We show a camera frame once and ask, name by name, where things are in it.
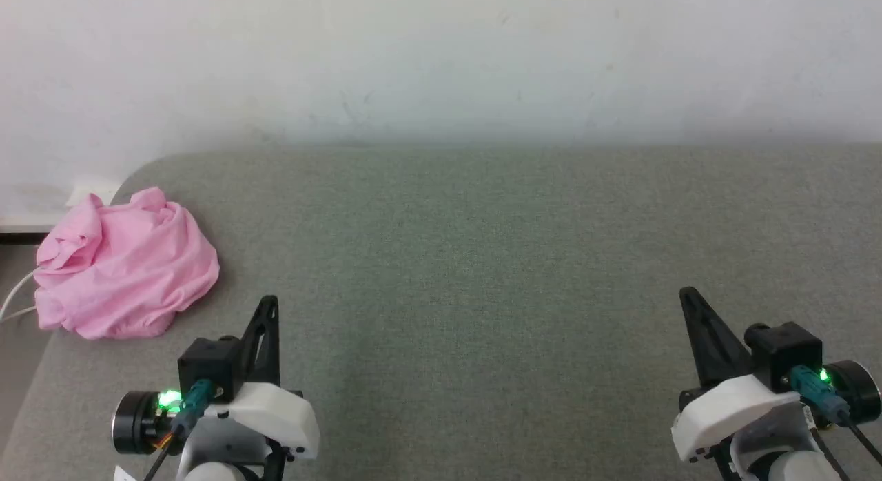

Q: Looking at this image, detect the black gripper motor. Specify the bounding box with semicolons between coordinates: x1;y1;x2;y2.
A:
817;360;882;428
112;390;181;456

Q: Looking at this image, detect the black left gripper motor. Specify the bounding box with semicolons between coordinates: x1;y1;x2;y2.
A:
112;390;181;456

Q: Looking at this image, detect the teal plug right camera cable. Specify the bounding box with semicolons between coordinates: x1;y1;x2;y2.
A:
789;365;882;468

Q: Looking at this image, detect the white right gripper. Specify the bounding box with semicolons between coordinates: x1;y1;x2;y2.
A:
671;286;801;463

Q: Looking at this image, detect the white cable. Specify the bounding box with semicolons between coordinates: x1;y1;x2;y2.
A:
0;269;39;323

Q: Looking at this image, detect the black right gripper motor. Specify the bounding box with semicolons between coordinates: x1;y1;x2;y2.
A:
817;360;882;428

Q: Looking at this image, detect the pink garment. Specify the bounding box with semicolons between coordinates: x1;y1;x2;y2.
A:
33;186;221;340

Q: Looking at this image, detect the teal plug left camera cable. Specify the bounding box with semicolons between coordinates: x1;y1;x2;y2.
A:
141;379;216;481

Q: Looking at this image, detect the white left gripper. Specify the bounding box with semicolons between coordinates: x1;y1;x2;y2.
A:
205;295;321;462

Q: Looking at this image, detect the teal plug camera cable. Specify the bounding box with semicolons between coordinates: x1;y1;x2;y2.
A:
141;379;216;481
789;365;882;468

